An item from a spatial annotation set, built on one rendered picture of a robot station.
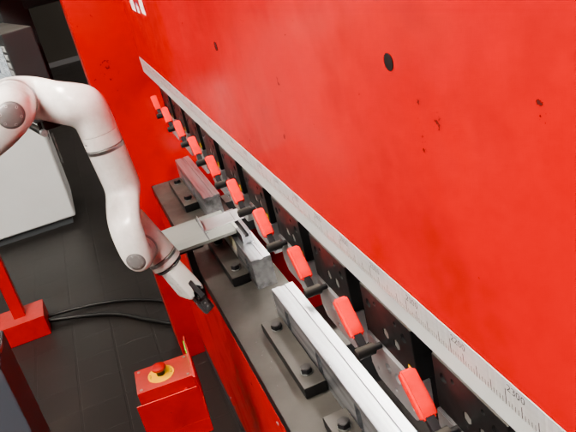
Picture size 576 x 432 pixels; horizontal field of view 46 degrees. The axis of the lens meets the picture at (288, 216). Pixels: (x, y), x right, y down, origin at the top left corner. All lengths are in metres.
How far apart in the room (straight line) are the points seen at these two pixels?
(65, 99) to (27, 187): 3.56
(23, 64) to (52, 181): 2.34
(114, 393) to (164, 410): 1.51
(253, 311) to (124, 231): 0.44
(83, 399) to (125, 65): 1.52
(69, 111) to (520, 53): 1.25
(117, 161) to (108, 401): 1.80
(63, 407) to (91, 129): 1.96
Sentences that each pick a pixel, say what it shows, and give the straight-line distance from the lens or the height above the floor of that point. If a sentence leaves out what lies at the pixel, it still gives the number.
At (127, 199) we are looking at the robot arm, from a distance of 1.67.
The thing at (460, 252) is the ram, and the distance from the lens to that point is 0.69.
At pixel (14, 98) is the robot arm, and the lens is 1.57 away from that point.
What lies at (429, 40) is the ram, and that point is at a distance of 0.62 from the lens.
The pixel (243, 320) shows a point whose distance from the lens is 1.85.
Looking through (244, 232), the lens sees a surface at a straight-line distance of 2.04.
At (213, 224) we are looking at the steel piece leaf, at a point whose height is 1.00.
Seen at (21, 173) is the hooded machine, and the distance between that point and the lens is 5.14.
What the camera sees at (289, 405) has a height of 0.87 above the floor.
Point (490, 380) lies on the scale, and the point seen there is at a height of 1.38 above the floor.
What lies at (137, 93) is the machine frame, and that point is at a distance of 2.84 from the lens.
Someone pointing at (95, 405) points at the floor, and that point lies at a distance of 3.30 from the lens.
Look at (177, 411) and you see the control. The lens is 1.83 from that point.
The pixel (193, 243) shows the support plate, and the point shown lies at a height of 1.00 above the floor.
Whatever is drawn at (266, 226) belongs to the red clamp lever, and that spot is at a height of 1.29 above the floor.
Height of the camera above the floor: 1.88
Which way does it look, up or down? 25 degrees down
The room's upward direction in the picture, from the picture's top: 13 degrees counter-clockwise
